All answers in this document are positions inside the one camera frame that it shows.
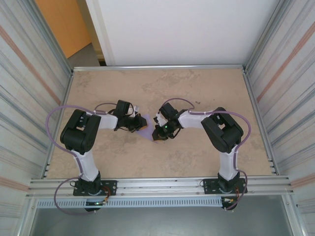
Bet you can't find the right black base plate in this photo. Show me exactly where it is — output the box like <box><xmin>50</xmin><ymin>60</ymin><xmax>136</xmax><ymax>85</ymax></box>
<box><xmin>203</xmin><ymin>178</ymin><xmax>248</xmax><ymax>195</ymax></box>

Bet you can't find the purple paper sheet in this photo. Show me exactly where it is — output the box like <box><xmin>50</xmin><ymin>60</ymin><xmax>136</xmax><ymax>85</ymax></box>
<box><xmin>135</xmin><ymin>114</ymin><xmax>158</xmax><ymax>144</ymax></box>

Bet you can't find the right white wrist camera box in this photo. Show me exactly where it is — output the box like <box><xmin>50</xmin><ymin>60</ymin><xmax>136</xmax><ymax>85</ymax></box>
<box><xmin>153</xmin><ymin>112</ymin><xmax>167</xmax><ymax>126</ymax></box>

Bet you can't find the orange wooden door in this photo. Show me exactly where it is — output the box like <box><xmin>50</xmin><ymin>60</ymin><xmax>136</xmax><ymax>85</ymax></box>
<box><xmin>34</xmin><ymin>0</ymin><xmax>99</xmax><ymax>59</ymax></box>

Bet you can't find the corrugated translucent side panel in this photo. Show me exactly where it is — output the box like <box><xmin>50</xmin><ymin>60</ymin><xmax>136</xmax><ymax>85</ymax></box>
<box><xmin>0</xmin><ymin>0</ymin><xmax>74</xmax><ymax>236</ymax></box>
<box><xmin>242</xmin><ymin>0</ymin><xmax>315</xmax><ymax>236</ymax></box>

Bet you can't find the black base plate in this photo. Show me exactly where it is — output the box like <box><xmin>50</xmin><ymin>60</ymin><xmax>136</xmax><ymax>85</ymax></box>
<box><xmin>203</xmin><ymin>178</ymin><xmax>248</xmax><ymax>195</ymax></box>
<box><xmin>73</xmin><ymin>180</ymin><xmax>118</xmax><ymax>197</ymax></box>

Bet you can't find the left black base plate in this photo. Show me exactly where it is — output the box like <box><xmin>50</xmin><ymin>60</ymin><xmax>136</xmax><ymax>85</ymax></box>
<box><xmin>73</xmin><ymin>180</ymin><xmax>118</xmax><ymax>197</ymax></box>

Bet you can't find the aluminium table edge rail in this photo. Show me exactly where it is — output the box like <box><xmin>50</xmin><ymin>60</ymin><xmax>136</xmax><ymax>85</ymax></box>
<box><xmin>73</xmin><ymin>64</ymin><xmax>246</xmax><ymax>72</ymax></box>

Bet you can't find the white door frame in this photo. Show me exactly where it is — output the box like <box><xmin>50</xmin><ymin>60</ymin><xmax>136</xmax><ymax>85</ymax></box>
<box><xmin>85</xmin><ymin>0</ymin><xmax>116</xmax><ymax>66</ymax></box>

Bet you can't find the small circuit board with wires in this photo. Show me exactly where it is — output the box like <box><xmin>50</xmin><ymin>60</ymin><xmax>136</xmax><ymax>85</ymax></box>
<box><xmin>85</xmin><ymin>199</ymin><xmax>109</xmax><ymax>212</ymax></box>
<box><xmin>221</xmin><ymin>196</ymin><xmax>240</xmax><ymax>211</ymax></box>

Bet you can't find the grey slotted cable duct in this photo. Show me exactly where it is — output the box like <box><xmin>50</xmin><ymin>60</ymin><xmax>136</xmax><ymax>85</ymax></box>
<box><xmin>36</xmin><ymin>198</ymin><xmax>223</xmax><ymax>208</ymax></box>

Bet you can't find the aluminium table side rail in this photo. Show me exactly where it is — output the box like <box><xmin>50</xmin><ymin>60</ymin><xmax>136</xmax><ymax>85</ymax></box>
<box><xmin>242</xmin><ymin>68</ymin><xmax>280</xmax><ymax>176</ymax></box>

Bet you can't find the wide aluminium mounting rail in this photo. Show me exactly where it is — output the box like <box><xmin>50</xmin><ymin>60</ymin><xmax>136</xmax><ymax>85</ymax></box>
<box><xmin>26</xmin><ymin>175</ymin><xmax>295</xmax><ymax>199</ymax></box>

